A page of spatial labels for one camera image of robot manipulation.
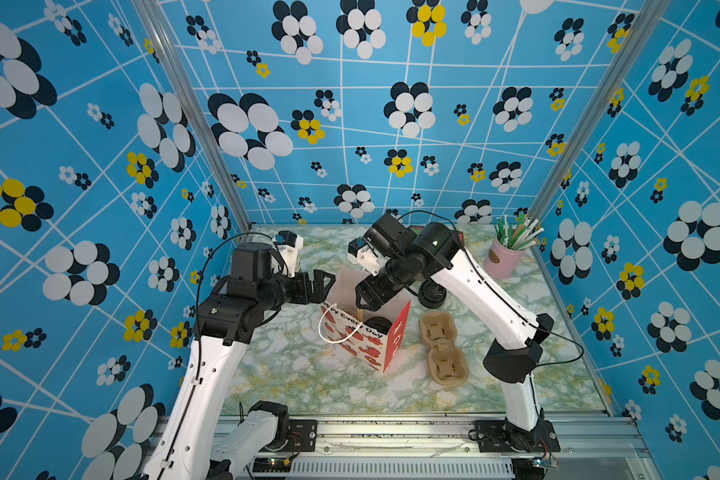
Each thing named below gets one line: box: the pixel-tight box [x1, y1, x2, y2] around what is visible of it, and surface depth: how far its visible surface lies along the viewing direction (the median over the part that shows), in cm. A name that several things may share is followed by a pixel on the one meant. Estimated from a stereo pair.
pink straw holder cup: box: [483, 237, 526, 279], surface depth 101 cm
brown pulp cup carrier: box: [419, 311, 470, 386], surface depth 85 cm
